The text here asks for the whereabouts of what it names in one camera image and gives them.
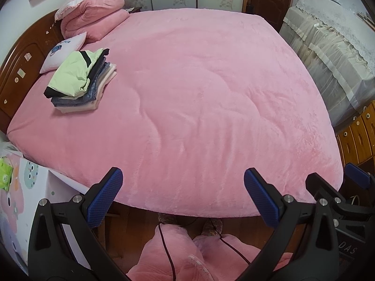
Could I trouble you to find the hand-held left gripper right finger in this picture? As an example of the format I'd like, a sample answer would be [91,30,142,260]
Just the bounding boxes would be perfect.
[236,168,339,281]

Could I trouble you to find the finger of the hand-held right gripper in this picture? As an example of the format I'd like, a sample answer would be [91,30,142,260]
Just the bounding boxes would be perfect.
[343,162,375,191]
[305,173,375,221]

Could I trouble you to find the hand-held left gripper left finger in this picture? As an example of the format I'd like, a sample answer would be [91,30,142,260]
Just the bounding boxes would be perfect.
[27,167,129,281]

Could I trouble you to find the green and black hooded jacket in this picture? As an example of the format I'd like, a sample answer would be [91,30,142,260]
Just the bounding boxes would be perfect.
[44,48,110,98]

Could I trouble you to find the wooden drawer cabinet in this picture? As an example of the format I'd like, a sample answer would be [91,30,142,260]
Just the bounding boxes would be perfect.
[335,101,375,176]

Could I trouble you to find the patterned slipper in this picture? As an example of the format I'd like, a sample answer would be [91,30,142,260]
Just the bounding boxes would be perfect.
[157,212,179,226]
[202,218,225,237]

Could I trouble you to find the printed nightstand cover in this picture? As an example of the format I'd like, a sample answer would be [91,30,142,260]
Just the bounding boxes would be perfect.
[0,142,88,270]

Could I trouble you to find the folded cream garment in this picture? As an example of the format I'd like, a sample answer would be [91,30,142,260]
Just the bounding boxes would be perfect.
[56,63,118,114]

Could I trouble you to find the person's pink trouser legs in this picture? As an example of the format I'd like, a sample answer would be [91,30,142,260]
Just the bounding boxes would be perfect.
[126,225,293,281]

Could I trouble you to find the green tissue packet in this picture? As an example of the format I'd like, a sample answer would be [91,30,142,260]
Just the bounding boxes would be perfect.
[0,157,15,191]

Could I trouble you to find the folded blue jeans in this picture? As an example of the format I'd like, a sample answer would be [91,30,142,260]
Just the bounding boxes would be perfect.
[50,55,116,107]

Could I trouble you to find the pink bed blanket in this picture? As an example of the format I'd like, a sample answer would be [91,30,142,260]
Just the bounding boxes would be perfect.
[6,7,344,218]

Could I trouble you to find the wooden headboard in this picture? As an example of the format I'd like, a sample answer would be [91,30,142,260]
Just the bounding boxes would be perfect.
[0,9,66,133]

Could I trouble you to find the white printed cushion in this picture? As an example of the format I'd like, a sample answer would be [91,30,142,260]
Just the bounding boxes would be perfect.
[39,31,88,74]

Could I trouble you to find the folded pink quilt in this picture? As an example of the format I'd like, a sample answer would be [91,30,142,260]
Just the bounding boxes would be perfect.
[60,0,130,43]

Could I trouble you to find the black cable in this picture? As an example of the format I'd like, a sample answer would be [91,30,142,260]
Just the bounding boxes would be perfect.
[158,224,178,281]
[209,218,252,265]

